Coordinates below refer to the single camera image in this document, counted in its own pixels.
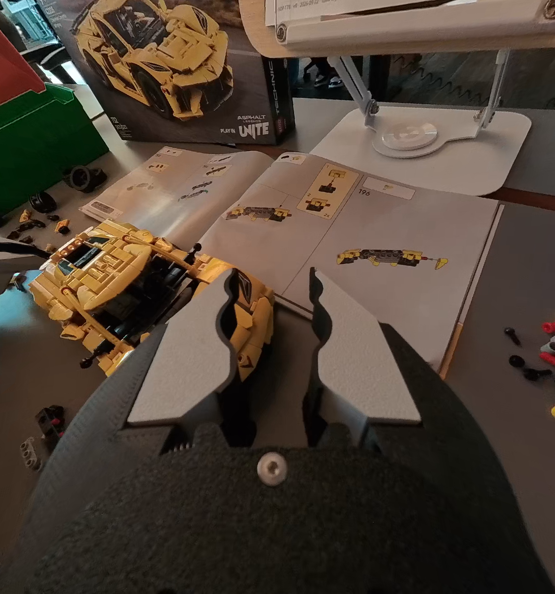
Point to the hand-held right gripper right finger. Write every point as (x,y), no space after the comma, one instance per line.
(365,371)

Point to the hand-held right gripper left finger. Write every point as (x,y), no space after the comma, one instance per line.
(184,366)

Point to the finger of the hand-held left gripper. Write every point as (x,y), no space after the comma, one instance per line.
(3,269)

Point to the yellow toy brick car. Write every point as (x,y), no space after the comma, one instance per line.
(110,269)

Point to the black brick beam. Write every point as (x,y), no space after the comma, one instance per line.
(50,420)

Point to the grey brick beam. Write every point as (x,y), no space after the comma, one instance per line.
(30,452)

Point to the grey desk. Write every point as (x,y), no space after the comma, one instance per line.
(528,255)

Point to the pile of yellow black brick pieces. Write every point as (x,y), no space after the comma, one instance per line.
(25,216)

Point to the green plastic bin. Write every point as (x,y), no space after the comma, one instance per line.
(26,153)

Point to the open instruction booklet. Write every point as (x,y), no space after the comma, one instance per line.
(398,222)

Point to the scattered coloured brick pieces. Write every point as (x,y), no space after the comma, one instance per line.
(553,357)

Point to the red plastic bin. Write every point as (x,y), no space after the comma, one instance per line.
(3,60)

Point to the wooden book stand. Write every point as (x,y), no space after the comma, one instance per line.
(444,148)

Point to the toy car box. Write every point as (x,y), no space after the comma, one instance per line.
(166,69)

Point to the printed instruction sheet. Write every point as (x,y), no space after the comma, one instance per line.
(296,11)

